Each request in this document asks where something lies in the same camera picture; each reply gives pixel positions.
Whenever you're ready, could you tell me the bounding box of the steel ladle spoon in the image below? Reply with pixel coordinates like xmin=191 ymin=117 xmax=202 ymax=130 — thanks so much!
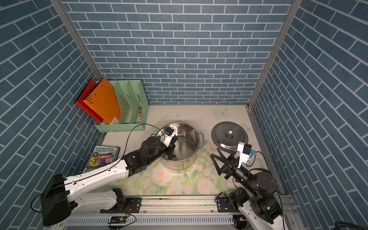
xmin=168 ymin=154 xmax=177 ymax=161

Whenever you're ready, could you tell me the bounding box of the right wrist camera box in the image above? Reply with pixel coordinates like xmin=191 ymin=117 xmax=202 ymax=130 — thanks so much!
xmin=237 ymin=142 xmax=256 ymax=168

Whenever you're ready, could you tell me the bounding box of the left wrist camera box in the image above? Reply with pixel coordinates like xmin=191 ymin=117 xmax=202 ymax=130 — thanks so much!
xmin=163 ymin=126 xmax=177 ymax=147

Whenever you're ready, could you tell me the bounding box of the steel soup pot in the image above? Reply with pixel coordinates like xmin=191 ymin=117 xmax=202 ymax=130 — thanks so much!
xmin=156 ymin=122 xmax=204 ymax=171

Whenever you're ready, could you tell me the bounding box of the red folder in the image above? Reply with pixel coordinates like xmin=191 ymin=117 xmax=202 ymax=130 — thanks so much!
xmin=74 ymin=78 xmax=104 ymax=124

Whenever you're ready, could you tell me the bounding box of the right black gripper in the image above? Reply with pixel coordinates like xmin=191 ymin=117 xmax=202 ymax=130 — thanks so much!
xmin=213 ymin=148 xmax=257 ymax=195

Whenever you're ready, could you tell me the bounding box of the floral table mat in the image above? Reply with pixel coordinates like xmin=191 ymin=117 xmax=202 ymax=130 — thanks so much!
xmin=99 ymin=105 xmax=260 ymax=196

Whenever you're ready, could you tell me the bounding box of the steel pot lid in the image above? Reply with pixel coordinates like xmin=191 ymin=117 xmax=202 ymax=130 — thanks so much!
xmin=211 ymin=121 xmax=248 ymax=151

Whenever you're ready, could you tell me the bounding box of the treehouse book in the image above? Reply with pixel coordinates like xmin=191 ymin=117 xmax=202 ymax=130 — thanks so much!
xmin=82 ymin=146 xmax=120 ymax=173

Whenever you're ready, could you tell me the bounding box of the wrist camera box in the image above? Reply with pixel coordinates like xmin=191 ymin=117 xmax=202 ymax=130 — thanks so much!
xmin=237 ymin=142 xmax=256 ymax=168
xmin=163 ymin=126 xmax=177 ymax=147

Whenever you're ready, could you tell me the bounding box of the green file organizer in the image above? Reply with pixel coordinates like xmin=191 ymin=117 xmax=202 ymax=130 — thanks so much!
xmin=94 ymin=80 xmax=149 ymax=133

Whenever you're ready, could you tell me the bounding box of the orange folder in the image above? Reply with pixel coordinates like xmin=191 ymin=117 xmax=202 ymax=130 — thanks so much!
xmin=79 ymin=78 xmax=121 ymax=125

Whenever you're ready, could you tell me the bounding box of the aluminium mounting rail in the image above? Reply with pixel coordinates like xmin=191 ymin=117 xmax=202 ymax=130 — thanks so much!
xmin=51 ymin=195 xmax=304 ymax=230

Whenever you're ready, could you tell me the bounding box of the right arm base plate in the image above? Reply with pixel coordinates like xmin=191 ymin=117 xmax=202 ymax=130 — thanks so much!
xmin=215 ymin=196 xmax=239 ymax=213

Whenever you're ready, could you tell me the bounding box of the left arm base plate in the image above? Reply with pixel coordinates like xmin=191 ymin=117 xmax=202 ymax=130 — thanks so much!
xmin=100 ymin=197 xmax=142 ymax=214

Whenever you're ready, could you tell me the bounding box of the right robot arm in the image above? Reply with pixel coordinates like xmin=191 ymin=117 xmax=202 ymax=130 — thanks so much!
xmin=210 ymin=149 xmax=287 ymax=230

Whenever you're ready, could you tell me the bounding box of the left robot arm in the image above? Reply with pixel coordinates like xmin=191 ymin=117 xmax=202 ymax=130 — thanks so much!
xmin=40 ymin=135 xmax=178 ymax=226

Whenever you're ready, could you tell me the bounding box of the black cable bottom right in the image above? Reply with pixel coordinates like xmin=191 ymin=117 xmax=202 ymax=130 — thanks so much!
xmin=333 ymin=220 xmax=368 ymax=230

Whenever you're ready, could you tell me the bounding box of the small black circuit board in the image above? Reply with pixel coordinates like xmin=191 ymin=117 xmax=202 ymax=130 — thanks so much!
xmin=108 ymin=216 xmax=127 ymax=225

